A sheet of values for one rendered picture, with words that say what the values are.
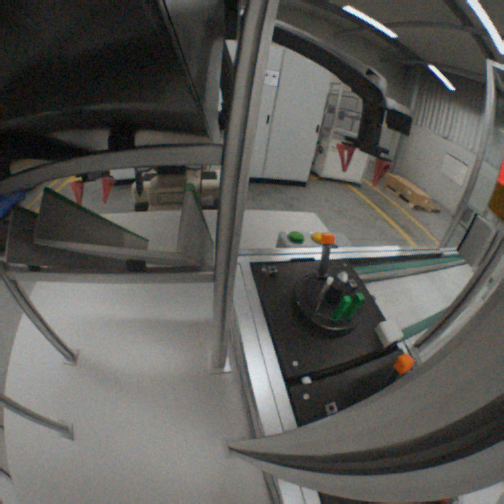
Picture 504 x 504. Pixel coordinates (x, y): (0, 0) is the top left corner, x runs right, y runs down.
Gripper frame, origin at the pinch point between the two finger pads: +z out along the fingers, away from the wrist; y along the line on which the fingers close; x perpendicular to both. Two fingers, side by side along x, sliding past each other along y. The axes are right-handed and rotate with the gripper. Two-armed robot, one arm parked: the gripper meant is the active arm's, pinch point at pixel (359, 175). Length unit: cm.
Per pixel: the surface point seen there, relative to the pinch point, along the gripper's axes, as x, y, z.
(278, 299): -30.4, 9.9, 17.7
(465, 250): -13.6, 30.9, -2.1
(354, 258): -3.1, 8.0, 19.5
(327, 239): -20.8, 9.2, 8.1
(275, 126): 156, -237, 11
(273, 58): 140, -238, -96
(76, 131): -54, 12, -11
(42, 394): -84, 8, 27
